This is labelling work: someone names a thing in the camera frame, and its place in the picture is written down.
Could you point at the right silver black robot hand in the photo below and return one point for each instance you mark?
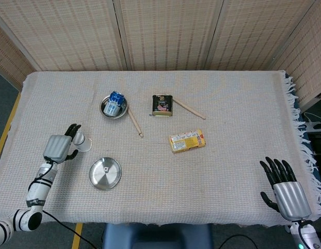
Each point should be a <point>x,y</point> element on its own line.
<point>292,199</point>

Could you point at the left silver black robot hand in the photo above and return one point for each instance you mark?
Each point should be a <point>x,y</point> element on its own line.
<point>56,147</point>

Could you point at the white paper cup blue print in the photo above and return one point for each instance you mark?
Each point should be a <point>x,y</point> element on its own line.
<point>83,142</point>

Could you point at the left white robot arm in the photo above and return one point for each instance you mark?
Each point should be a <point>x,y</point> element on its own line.
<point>38,192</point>

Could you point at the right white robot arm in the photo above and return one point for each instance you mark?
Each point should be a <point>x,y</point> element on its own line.
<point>308,236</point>

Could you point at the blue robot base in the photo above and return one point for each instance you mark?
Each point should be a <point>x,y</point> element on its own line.
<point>157,237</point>

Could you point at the round stainless steel plate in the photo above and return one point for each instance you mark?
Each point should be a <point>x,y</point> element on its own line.
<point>98,179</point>

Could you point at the blue and white drink can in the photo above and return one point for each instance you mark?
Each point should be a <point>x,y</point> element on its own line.
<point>113,103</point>

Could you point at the stainless steel bowl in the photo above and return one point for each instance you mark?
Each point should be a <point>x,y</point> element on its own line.
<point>123,111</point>

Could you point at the white metal stand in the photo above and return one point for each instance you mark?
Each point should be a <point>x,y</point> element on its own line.
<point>314,125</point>

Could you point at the wooden drumstick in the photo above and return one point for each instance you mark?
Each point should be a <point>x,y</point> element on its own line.
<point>189,109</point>
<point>135,123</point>

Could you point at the woven bamboo screen panel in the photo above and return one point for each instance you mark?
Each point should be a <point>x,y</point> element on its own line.
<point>61,33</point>
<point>10,57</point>
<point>168,33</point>
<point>305,57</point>
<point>253,33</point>

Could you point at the beige waffle weave tablecloth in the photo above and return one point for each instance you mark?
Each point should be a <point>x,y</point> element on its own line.
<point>160,186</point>

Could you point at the black luncheon meat tin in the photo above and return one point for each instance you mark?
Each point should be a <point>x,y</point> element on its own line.
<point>162,105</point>

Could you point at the yellow cardboard food box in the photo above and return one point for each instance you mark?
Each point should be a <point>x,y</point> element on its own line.
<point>187,141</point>

